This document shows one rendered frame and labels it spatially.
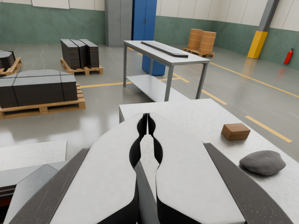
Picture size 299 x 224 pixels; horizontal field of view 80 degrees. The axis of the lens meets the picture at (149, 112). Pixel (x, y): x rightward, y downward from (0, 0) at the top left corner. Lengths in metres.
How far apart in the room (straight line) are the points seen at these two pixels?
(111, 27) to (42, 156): 7.25
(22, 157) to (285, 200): 1.20
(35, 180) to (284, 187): 0.92
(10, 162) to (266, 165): 1.20
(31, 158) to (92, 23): 7.71
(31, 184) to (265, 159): 0.91
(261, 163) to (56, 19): 8.19
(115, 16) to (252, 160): 7.74
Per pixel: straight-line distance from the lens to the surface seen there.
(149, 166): 0.65
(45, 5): 8.39
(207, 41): 7.99
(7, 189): 0.96
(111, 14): 8.09
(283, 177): 0.82
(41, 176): 0.93
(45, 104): 3.13
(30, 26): 8.48
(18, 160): 1.23
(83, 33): 8.57
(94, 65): 4.80
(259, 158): 0.80
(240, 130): 0.88
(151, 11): 8.73
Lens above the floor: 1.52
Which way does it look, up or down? 30 degrees down
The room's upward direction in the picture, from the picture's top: 6 degrees clockwise
